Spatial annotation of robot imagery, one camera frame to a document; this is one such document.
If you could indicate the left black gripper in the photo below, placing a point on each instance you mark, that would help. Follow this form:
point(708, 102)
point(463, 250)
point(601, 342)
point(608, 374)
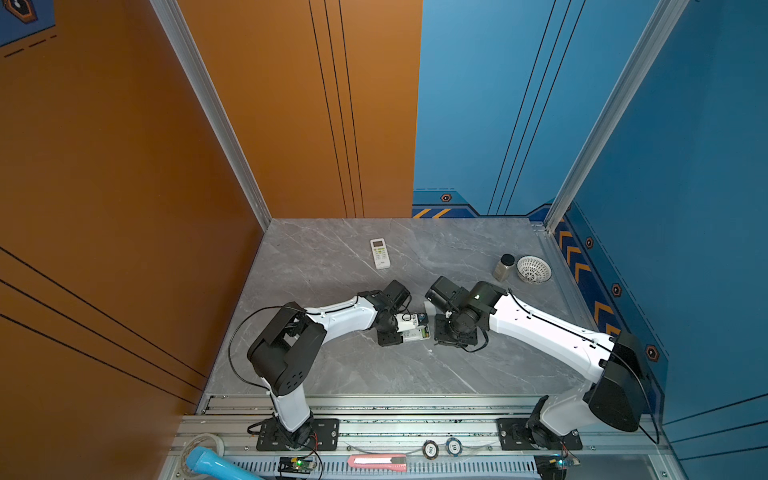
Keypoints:
point(391, 340)

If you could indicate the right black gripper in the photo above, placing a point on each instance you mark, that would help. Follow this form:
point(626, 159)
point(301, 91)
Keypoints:
point(439, 338)

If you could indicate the white remote control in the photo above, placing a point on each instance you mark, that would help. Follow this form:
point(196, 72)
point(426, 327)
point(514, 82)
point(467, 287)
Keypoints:
point(413, 327)
point(380, 254)

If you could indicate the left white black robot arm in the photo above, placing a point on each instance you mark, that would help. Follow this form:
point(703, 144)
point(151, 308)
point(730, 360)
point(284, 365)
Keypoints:
point(283, 354)

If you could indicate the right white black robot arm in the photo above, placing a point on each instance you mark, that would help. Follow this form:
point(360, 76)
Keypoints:
point(616, 385)

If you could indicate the glass jar black lid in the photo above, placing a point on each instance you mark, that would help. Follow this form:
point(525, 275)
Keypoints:
point(504, 267)

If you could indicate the white mesh basket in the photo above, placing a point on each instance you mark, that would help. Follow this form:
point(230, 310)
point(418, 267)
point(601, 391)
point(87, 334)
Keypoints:
point(533, 269)

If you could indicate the blue round badge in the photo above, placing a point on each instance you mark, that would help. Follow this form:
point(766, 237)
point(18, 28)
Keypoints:
point(453, 446)

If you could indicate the black round badge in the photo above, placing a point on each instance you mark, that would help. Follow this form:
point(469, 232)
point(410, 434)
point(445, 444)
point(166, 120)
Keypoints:
point(430, 450)

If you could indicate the pink utility knife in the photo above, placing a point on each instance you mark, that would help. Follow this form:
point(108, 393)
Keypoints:
point(391, 462)

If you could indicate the green circuit board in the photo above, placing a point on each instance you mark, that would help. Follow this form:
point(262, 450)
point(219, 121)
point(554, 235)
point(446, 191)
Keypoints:
point(297, 466)

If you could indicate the small circuit board right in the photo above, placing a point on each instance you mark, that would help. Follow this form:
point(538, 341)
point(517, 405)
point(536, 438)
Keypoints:
point(564, 463)

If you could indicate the white tape roll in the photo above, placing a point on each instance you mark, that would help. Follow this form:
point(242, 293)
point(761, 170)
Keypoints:
point(206, 440)

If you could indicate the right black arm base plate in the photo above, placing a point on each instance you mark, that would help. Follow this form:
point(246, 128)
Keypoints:
point(515, 434)

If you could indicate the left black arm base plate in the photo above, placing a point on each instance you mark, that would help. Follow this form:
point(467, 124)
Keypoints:
point(315, 434)

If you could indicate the blue cylinder handle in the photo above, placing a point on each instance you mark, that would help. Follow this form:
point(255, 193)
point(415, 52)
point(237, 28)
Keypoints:
point(204, 461)

